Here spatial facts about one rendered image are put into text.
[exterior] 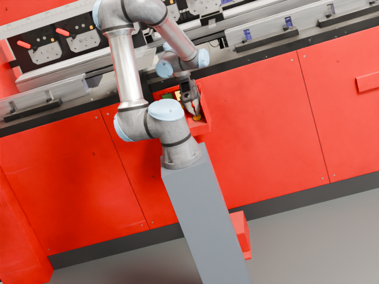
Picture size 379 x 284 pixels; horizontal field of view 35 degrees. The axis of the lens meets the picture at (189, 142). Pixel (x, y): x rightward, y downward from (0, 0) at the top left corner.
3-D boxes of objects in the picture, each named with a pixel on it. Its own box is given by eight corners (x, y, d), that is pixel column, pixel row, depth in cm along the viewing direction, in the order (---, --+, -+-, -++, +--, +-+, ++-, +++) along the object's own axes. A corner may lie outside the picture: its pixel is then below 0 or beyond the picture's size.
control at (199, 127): (168, 143, 267) (155, 107, 260) (171, 128, 282) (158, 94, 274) (211, 132, 264) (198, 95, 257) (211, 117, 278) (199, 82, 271)
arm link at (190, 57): (153, -25, 206) (211, 50, 245) (126, -18, 211) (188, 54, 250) (149, 3, 201) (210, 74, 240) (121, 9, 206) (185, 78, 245)
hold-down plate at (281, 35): (237, 53, 280) (234, 47, 279) (236, 49, 285) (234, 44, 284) (299, 34, 276) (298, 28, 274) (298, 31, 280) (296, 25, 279)
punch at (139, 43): (128, 54, 290) (122, 36, 286) (129, 53, 292) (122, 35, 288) (148, 48, 288) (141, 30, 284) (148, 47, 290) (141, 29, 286)
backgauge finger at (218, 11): (201, 34, 288) (198, 24, 286) (201, 21, 311) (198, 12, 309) (225, 27, 286) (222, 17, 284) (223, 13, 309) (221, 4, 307)
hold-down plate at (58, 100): (5, 123, 299) (3, 117, 298) (8, 118, 304) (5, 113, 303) (60, 106, 295) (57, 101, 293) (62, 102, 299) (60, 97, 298)
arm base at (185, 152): (204, 161, 214) (195, 137, 210) (164, 173, 215) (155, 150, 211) (201, 143, 228) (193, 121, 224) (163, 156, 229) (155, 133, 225)
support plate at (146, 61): (114, 78, 267) (113, 75, 266) (122, 60, 290) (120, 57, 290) (151, 66, 264) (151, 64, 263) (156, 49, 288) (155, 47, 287)
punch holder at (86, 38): (72, 53, 287) (58, 21, 280) (75, 48, 294) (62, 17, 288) (101, 44, 284) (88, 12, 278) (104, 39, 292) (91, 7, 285)
